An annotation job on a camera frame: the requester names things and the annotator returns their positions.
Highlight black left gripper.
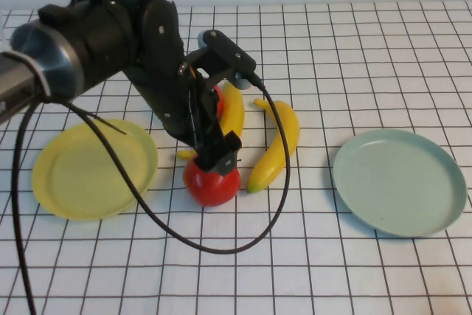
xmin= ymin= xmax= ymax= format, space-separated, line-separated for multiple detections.
xmin=182 ymin=62 xmax=243 ymax=177

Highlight red apple with stem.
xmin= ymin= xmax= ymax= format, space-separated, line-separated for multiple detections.
xmin=182 ymin=156 xmax=242 ymax=208

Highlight yellow banana with green tip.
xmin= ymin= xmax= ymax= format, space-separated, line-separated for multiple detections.
xmin=246 ymin=98 xmax=300 ymax=194

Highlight red apple without stem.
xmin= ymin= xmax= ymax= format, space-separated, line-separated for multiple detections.
xmin=213 ymin=85 xmax=225 ymax=121

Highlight yellow round plate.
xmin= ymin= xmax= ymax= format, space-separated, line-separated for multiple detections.
xmin=31 ymin=119 xmax=159 ymax=223

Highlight pale blue-green round plate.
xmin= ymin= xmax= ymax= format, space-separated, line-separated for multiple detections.
xmin=332 ymin=128 xmax=467 ymax=238

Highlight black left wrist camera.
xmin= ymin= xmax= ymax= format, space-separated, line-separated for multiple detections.
xmin=197 ymin=30 xmax=258 ymax=91

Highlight white cable tie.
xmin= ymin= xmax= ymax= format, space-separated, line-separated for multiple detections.
xmin=5 ymin=51 xmax=51 ymax=99

